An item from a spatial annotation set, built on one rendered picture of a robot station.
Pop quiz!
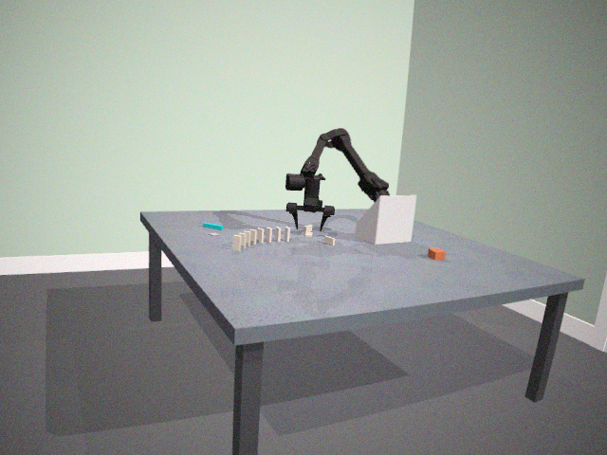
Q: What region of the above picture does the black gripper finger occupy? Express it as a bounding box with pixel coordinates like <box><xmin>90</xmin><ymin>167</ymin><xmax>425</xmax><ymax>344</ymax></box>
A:
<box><xmin>320</xmin><ymin>214</ymin><xmax>331</xmax><ymax>231</ymax></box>
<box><xmin>289</xmin><ymin>211</ymin><xmax>298</xmax><ymax>229</ymax></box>

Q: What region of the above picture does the small orange block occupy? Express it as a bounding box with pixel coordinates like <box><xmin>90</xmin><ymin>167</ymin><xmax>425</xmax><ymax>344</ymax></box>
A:
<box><xmin>428</xmin><ymin>249</ymin><xmax>447</xmax><ymax>260</ymax></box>

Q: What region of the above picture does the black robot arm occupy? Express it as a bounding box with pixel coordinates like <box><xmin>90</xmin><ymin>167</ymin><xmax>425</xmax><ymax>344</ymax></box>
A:
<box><xmin>285</xmin><ymin>128</ymin><xmax>390</xmax><ymax>212</ymax></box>

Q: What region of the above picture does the cyan rectangular block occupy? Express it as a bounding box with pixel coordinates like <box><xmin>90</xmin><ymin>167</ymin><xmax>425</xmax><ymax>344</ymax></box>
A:
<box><xmin>203</xmin><ymin>223</ymin><xmax>224</xmax><ymax>230</ymax></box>

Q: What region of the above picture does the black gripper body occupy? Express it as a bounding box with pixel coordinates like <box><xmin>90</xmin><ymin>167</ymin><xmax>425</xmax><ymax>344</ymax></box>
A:
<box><xmin>286</xmin><ymin>191</ymin><xmax>335</xmax><ymax>215</ymax></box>

